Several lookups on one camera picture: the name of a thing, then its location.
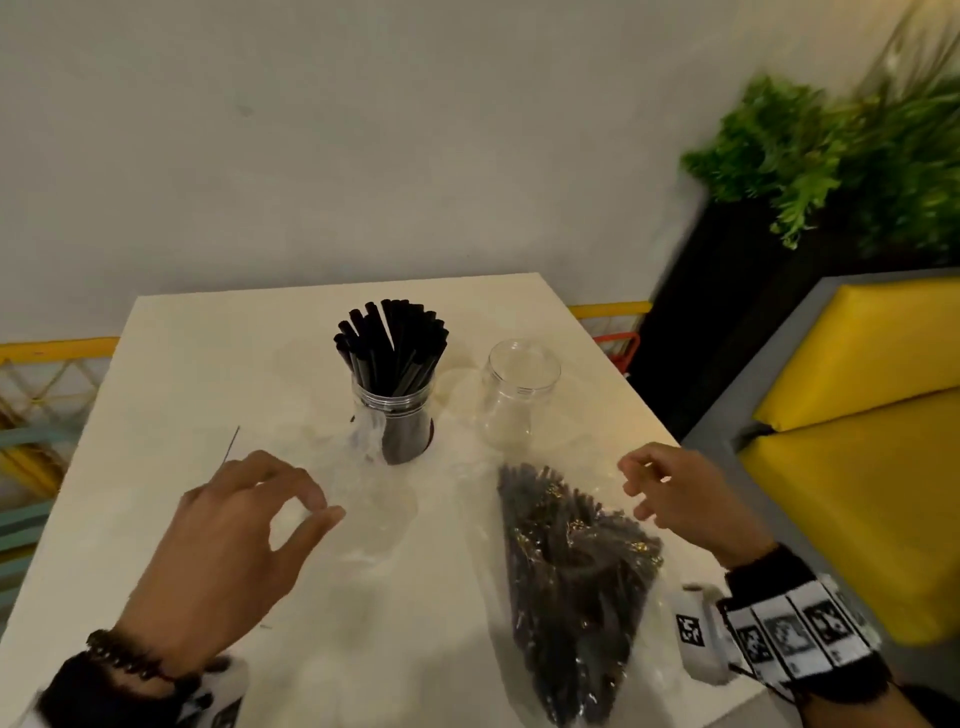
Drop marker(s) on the black marker wristband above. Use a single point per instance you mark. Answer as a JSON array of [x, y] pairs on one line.
[[802, 622], [90, 697]]

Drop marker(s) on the person's left hand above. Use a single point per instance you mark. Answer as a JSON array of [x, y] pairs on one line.
[[210, 555]]

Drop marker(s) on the clear jar with blue label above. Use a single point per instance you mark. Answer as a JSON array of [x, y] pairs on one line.
[[371, 427]]

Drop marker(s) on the right black marker wristband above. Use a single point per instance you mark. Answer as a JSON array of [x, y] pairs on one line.
[[802, 622]]

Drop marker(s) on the yellow sofa back cushion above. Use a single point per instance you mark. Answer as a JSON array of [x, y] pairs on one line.
[[862, 352]]

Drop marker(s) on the yellow sofa seat cushion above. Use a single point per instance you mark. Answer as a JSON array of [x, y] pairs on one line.
[[877, 510]]

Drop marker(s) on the stack of green metal chairs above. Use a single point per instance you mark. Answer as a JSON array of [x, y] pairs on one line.
[[30, 439]]

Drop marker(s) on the black planter box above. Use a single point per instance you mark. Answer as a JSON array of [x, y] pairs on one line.
[[712, 315]]

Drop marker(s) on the yellow metal mesh fence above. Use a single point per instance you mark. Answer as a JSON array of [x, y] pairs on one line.
[[52, 351]]

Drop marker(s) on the green leafy plant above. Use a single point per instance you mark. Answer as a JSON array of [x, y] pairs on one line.
[[847, 150]]

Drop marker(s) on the person's right hand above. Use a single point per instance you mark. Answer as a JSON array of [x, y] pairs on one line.
[[697, 502]]

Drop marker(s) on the left black marker wristband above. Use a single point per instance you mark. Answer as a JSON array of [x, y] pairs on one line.
[[90, 697]]

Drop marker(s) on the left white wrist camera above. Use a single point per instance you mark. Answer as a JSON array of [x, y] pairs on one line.
[[221, 690]]

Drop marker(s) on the grey sofa frame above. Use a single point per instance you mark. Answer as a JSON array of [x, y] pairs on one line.
[[720, 442]]

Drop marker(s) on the person's right forearm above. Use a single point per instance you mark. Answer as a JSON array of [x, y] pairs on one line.
[[862, 709]]

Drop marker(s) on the plain clear plastic jar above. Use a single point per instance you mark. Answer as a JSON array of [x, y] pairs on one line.
[[517, 390]]

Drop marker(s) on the bundle of black straws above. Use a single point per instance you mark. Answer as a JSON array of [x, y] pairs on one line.
[[394, 345], [570, 585]]

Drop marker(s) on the red metal frame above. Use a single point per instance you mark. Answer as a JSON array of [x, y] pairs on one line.
[[626, 352]]

